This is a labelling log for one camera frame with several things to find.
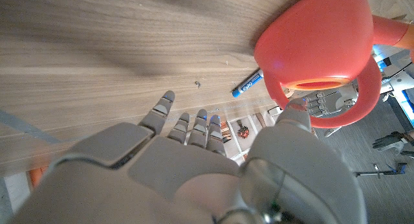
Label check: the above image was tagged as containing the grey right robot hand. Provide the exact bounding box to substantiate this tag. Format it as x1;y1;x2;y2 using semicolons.
9;90;368;224

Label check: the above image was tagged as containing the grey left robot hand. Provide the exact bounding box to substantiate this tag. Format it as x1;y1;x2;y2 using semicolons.
302;84;360;118

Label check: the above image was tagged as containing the red watering can orange spout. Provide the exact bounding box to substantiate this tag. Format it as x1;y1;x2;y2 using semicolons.
253;0;414;129

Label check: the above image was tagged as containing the dark grey floor object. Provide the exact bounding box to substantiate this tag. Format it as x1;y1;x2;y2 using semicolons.
371;131;414;159

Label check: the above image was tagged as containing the light blue marker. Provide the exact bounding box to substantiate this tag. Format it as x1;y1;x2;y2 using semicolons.
231;69;265;98

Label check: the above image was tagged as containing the black blue floor stand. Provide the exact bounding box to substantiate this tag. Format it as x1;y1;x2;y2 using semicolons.
354;162;408;179

